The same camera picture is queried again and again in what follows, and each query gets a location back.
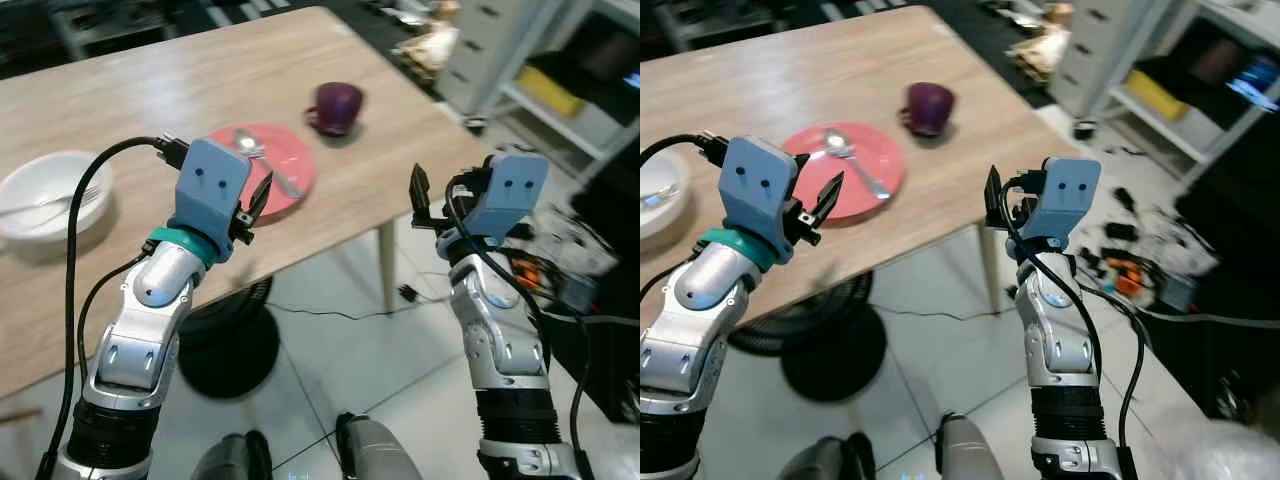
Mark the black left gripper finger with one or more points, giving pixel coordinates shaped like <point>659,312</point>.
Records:
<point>828,197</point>
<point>260,197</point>

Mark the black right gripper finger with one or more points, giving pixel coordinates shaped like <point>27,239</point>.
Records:
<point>421,190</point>
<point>994,190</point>

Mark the silver metal spoon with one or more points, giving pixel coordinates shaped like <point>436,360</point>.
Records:
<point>250,145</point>
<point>840,146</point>

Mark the light wooden table leg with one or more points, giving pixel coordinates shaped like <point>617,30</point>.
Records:
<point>387,265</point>
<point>989,268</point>

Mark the pink round plate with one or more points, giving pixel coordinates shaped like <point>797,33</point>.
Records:
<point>290,150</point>
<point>882,148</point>

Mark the orange black device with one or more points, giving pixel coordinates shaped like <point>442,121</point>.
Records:
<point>525,275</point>
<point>1125,275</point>

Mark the purple mug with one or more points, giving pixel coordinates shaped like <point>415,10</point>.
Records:
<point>930,105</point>
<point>335,105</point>

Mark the black round floor stand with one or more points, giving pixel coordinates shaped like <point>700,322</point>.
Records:
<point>230,355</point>
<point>835,370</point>

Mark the white bowl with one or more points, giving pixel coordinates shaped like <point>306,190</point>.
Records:
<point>45,180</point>
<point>665,212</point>

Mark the beige crumpled bag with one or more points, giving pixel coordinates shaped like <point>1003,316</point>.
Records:
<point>1040,45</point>
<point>440,45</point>

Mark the silver metal fork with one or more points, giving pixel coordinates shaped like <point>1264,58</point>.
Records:
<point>655,197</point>
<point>60,203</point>

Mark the white shelf unit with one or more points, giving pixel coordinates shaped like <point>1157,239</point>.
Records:
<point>480,50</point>
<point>1095,40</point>

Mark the yellow box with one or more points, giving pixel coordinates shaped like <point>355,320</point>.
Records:
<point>550,90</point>
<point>1157,95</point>

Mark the grey robot right leg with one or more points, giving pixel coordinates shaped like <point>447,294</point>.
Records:
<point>375,450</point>
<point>970,450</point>

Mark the clear plastic bag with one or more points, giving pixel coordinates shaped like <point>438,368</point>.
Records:
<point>1225,455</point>

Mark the grey-blue left wrist camera mount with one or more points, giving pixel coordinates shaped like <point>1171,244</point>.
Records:
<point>755,190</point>
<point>210,185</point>

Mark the grey-blue wrist camera mount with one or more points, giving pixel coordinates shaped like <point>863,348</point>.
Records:
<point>755,190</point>
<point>1065,195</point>
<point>515,195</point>
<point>210,185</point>

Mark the grey-blue right wrist camera mount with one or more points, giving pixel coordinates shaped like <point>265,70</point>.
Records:
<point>515,195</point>
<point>1065,195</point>

